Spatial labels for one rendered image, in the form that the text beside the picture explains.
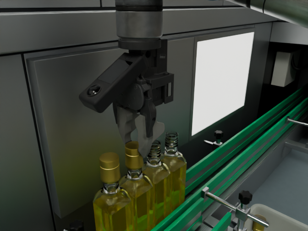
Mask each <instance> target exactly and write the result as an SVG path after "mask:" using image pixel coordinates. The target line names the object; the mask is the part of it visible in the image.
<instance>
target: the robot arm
mask: <svg viewBox="0 0 308 231"><path fill-rule="evenodd" d="M226 1H229V2H232V3H235V4H238V5H241V6H244V7H247V8H250V9H253V10H256V11H259V12H262V13H265V14H267V15H270V16H273V17H276V18H279V19H282V20H284V21H287V22H290V23H293V24H296V25H299V26H301V27H304V28H307V29H308V0H226ZM115 6H116V7H115V10H116V11H115V14H116V32H117V36H118V37H119V39H118V47H119V48H121V49H125V50H129V53H126V52H124V53H123V54H122V55H121V56H120V57H119V58H118V59H117V60H116V61H115V62H114V63H112V64H111V65H110V66H109V67H108V68H107V69H106V70H105V71H104V72H103V73H102V74H101V75H100V76H99V77H97V78H96V79H95V80H94V81H93V82H92V83H91V84H90V85H89V86H88V87H87V88H86V89H85V90H84V91H83V92H81V93H80V94H79V99H80V101H81V102H82V103H83V105H84V106H86V107H88V108H90V109H92V110H94V111H96V112H98V113H103V112H104V111H105V110H106V109H107V108H108V107H109V106H110V105H111V104H112V103H113V111H114V116H115V121H116V124H117V126H118V130H119V133H120V135H121V138H122V140H123V143H124V145H125V144H126V143H127V142H131V141H132V140H131V132H132V131H134V130H135V129H136V128H137V131H138V138H137V140H138V144H139V147H138V152H139V153H140V154H141V156H142V157H143V158H146V157H147V155H148V154H149V152H150V149H151V146H152V143H153V142H154V141H155V140H156V139H157V138H158V137H159V136H160V135H162V134H163V132H164V130H165V125H164V123H162V122H158V121H157V120H156V106H158V105H161V104H163V102H164V104H167V103H169V102H172V101H173V94H174V74H173V73H168V72H167V42H168V39H160V37H161V36H162V35H163V11H162V10H163V0H115ZM169 83H171V96H168V85H169ZM139 112H140V114H137V113H139Z"/></svg>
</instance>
